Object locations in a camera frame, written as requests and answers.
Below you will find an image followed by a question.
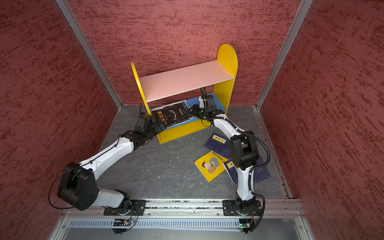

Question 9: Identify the left corner aluminium profile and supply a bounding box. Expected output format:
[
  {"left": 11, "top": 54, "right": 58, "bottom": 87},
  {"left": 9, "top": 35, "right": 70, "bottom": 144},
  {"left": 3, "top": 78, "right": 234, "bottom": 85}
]
[{"left": 56, "top": 0, "right": 123, "bottom": 110}]

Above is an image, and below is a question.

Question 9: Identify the black book with yellow text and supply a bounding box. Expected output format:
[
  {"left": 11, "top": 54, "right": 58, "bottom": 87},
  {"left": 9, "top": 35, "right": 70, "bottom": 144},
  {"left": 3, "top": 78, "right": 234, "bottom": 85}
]
[{"left": 151, "top": 101, "right": 193, "bottom": 129}]

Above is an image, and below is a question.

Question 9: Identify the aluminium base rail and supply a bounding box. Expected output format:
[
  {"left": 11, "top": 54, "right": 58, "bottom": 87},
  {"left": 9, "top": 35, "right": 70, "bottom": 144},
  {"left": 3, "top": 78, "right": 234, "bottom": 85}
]
[{"left": 61, "top": 197, "right": 305, "bottom": 219}]

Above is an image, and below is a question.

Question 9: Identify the corner aluminium profile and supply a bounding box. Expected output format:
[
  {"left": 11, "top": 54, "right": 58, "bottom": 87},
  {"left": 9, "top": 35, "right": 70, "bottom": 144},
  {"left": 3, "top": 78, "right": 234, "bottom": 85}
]
[
  {"left": 56, "top": 0, "right": 123, "bottom": 110},
  {"left": 256, "top": 0, "right": 313, "bottom": 111}
]

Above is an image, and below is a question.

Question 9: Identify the dark blue book yellow label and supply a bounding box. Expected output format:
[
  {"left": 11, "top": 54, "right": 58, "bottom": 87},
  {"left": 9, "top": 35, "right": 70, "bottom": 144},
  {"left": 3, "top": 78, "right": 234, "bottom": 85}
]
[{"left": 205, "top": 133, "right": 231, "bottom": 160}]

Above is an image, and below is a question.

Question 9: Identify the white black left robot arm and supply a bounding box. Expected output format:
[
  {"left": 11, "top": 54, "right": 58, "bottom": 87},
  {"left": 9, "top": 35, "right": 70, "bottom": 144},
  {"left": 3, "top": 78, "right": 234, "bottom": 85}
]
[{"left": 57, "top": 113, "right": 166, "bottom": 216}]

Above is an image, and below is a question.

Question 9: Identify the left circuit board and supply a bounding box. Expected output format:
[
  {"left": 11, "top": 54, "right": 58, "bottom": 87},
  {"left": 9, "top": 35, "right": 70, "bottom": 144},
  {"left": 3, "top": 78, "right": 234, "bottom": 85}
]
[{"left": 113, "top": 219, "right": 134, "bottom": 228}]

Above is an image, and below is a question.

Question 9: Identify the circuit board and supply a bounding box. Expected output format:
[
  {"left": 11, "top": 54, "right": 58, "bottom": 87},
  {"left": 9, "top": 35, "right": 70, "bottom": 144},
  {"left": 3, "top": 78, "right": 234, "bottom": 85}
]
[
  {"left": 113, "top": 219, "right": 134, "bottom": 228},
  {"left": 239, "top": 219, "right": 253, "bottom": 229}
]

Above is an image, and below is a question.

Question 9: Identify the right corner aluminium profile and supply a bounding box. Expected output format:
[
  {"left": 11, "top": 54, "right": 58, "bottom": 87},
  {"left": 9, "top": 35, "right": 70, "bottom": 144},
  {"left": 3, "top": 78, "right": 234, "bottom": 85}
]
[{"left": 256, "top": 0, "right": 313, "bottom": 111}]

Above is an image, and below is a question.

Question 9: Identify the right circuit board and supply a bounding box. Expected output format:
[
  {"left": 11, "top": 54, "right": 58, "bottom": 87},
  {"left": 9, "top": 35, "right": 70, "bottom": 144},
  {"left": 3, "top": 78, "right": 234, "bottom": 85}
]
[{"left": 239, "top": 219, "right": 253, "bottom": 229}]

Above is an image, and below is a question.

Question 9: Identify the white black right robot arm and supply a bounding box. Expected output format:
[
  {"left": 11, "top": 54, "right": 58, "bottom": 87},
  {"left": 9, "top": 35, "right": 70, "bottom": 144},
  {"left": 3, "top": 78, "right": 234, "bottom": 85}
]
[{"left": 190, "top": 95, "right": 266, "bottom": 216}]

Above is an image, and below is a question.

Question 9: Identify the dark blue book right of pair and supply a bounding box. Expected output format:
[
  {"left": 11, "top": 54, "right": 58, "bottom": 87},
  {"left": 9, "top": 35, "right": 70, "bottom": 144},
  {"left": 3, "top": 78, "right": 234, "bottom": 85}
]
[{"left": 253, "top": 167, "right": 271, "bottom": 183}]

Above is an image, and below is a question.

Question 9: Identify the white book with galaxy picture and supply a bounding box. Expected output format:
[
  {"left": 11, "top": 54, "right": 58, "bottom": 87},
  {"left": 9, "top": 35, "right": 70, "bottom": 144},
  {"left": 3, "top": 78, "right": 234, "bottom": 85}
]
[{"left": 162, "top": 101, "right": 193, "bottom": 127}]

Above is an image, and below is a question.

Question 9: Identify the dark blue book of pair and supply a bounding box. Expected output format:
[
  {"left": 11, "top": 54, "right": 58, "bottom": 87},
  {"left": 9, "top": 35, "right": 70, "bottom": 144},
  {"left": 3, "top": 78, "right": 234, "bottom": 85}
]
[
  {"left": 224, "top": 160, "right": 238, "bottom": 185},
  {"left": 253, "top": 167, "right": 271, "bottom": 183}
]

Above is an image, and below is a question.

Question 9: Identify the white slotted cable duct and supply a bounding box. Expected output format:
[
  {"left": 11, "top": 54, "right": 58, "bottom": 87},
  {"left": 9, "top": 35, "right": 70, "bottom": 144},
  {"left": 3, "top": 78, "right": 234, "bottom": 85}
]
[{"left": 68, "top": 218, "right": 239, "bottom": 230}]

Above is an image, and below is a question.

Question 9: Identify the yellow book with cartoon figure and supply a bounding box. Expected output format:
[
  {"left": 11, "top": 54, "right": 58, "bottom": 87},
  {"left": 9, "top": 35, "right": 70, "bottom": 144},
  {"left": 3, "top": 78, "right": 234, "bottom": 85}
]
[{"left": 195, "top": 151, "right": 228, "bottom": 182}]

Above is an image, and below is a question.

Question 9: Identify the yellow pink blue bookshelf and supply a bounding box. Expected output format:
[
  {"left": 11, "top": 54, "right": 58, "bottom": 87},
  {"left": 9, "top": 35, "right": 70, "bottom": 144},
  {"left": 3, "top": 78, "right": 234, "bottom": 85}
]
[{"left": 130, "top": 43, "right": 239, "bottom": 145}]

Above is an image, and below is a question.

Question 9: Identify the dark blue book left of pair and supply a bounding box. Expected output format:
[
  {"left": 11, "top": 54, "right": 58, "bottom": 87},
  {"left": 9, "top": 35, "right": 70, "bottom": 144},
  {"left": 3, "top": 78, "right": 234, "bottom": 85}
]
[{"left": 224, "top": 160, "right": 238, "bottom": 185}]

